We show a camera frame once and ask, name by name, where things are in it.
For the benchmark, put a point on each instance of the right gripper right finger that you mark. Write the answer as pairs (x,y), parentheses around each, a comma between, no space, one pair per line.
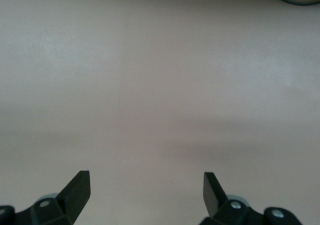
(215,200)

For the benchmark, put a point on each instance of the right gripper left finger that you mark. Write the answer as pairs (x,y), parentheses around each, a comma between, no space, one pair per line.
(75,197)

